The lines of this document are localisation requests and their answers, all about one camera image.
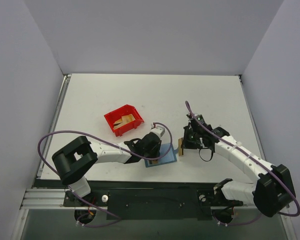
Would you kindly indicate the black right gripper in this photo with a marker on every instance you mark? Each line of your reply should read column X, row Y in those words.
column 186, row 139

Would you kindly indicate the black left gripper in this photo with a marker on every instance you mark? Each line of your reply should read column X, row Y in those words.
column 155, row 155

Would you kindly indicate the blue leather card holder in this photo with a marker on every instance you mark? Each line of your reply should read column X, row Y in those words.
column 170, row 158

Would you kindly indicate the red plastic bin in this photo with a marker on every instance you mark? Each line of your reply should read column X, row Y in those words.
column 116, row 114

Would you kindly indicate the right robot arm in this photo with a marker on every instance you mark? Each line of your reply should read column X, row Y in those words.
column 270, row 188

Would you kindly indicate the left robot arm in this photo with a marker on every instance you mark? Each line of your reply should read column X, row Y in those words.
column 74, row 160

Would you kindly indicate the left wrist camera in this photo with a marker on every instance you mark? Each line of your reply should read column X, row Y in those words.
column 158, row 131

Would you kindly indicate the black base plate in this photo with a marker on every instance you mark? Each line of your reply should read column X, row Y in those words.
column 153, row 200

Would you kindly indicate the right aluminium side rail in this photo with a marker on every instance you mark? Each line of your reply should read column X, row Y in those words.
column 262, row 154

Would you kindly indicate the aluminium side rail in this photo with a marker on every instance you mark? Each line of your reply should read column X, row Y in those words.
column 58, row 107
column 262, row 154

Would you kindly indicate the left aluminium side rail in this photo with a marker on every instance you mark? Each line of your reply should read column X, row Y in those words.
column 58, row 107

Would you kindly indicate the aluminium front rail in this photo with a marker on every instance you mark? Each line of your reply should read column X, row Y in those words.
column 53, row 198

